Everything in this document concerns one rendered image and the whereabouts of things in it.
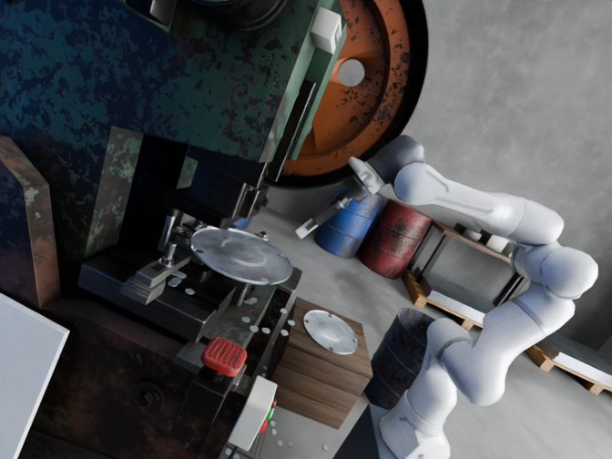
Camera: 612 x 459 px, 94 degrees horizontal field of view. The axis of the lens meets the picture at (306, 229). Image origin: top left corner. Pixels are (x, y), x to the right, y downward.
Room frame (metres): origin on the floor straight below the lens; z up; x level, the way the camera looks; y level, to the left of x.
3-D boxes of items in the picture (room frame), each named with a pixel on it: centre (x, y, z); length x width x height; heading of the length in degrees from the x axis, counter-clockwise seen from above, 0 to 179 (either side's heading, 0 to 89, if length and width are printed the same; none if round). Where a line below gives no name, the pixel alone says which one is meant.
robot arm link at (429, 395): (0.74, -0.52, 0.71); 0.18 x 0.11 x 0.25; 9
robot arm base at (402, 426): (0.70, -0.57, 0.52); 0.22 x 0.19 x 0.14; 95
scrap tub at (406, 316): (1.42, -0.87, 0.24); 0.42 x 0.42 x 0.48
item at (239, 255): (0.73, 0.13, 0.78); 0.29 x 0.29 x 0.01
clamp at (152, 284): (0.57, 0.26, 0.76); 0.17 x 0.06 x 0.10; 178
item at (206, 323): (0.73, 0.26, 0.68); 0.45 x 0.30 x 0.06; 178
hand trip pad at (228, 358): (0.40, 0.04, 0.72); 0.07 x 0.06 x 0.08; 88
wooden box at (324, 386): (1.23, -0.32, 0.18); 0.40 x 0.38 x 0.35; 94
